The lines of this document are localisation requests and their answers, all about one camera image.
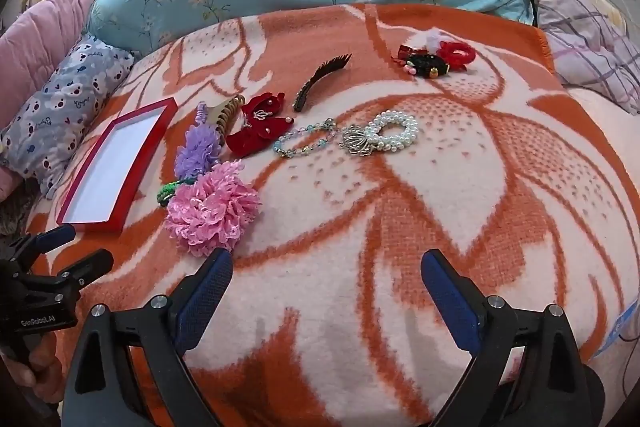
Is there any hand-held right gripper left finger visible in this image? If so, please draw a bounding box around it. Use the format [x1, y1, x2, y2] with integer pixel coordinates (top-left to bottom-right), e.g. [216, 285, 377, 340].
[62, 248, 234, 427]

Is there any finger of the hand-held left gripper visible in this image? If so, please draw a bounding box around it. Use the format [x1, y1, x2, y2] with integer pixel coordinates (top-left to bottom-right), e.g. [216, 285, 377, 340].
[59, 249, 115, 294]
[27, 223, 77, 258]

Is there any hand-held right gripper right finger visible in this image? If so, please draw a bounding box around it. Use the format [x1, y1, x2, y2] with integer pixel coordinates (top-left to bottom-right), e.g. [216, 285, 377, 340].
[420, 249, 596, 427]

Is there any red box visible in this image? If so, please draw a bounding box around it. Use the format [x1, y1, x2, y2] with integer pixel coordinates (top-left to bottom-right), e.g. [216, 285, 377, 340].
[56, 98, 178, 229]

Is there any purple lace scrunchie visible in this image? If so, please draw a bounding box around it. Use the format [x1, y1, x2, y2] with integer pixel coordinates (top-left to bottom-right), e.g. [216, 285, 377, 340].
[174, 102, 222, 182]

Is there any blue bead bracelet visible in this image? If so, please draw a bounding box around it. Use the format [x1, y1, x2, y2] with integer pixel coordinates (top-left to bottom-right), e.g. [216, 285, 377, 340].
[273, 118, 338, 158]

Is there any red bow hair clip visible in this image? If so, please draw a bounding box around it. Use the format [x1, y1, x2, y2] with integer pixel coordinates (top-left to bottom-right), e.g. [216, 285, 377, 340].
[226, 92, 295, 158]

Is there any tan hair claw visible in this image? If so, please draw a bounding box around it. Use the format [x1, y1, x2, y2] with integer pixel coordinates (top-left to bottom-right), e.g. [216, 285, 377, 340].
[205, 94, 248, 148]

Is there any black hair comb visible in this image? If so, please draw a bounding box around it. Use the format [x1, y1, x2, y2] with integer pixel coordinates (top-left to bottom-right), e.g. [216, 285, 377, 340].
[292, 53, 353, 113]

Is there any person's left hand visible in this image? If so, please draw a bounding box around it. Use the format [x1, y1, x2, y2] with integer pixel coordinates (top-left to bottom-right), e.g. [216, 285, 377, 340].
[0, 334, 63, 413]

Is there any grey fuzzy cloth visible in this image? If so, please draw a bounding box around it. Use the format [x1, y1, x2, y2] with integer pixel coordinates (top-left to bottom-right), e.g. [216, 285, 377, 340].
[0, 194, 38, 238]

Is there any pink lace scrunchie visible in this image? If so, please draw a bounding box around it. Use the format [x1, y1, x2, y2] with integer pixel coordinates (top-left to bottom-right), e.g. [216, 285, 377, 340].
[165, 159, 262, 258]

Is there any orange floral blanket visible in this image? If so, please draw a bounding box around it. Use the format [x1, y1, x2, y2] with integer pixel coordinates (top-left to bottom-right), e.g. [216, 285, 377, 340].
[25, 3, 640, 427]

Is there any grey bear print pillow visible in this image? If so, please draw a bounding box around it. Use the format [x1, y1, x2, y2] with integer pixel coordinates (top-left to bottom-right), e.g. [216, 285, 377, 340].
[0, 34, 136, 200]

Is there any light blue cloth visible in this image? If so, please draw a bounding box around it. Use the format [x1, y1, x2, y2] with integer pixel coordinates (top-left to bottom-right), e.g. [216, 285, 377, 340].
[595, 299, 640, 360]

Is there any silver crown hair clip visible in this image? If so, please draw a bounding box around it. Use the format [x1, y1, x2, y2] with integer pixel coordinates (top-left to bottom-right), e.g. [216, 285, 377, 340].
[340, 123, 383, 156]

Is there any pink quilt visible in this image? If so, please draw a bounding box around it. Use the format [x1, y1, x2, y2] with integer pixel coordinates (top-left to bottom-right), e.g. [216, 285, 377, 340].
[0, 0, 117, 202]

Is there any small red hair clip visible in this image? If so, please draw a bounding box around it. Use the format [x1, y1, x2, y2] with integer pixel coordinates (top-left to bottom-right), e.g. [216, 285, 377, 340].
[397, 44, 426, 64]

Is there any lavender plaid pillow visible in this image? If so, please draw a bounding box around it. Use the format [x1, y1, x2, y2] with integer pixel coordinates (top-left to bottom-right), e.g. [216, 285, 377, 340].
[527, 0, 640, 115]

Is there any green hair tie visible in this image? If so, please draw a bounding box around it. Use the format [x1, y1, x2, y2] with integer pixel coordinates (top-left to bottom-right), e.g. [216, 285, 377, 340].
[156, 178, 193, 208]

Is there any white pearl bracelet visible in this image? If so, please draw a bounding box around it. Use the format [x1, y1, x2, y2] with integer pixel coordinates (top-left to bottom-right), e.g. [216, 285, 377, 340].
[367, 110, 420, 155]

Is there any black beaded hair tie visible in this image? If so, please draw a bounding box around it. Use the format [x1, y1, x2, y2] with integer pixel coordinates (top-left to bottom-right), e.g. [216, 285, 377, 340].
[407, 49, 451, 80]

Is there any red hair tie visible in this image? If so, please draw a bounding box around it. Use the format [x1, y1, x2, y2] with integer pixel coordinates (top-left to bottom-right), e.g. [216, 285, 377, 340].
[436, 39, 477, 75]

